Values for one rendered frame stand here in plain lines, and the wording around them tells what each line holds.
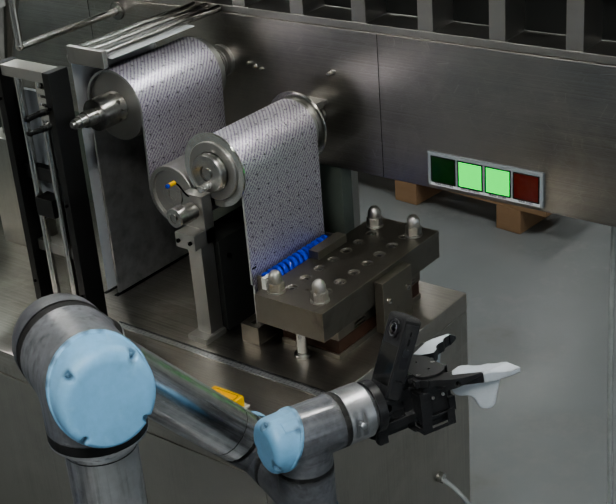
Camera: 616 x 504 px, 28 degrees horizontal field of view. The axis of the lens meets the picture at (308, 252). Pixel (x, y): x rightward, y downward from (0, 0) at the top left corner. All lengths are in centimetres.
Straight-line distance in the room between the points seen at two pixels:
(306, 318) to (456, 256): 249
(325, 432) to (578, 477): 205
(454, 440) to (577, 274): 199
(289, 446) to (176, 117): 109
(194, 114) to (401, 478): 84
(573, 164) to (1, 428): 132
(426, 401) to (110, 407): 47
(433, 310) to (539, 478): 114
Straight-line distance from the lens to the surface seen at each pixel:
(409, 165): 250
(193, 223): 240
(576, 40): 224
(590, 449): 370
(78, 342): 139
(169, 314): 261
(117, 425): 140
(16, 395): 267
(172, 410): 163
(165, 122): 250
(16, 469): 282
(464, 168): 242
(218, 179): 233
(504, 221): 494
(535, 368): 406
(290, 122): 244
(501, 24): 230
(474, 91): 236
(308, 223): 252
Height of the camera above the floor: 213
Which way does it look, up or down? 26 degrees down
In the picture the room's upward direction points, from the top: 5 degrees counter-clockwise
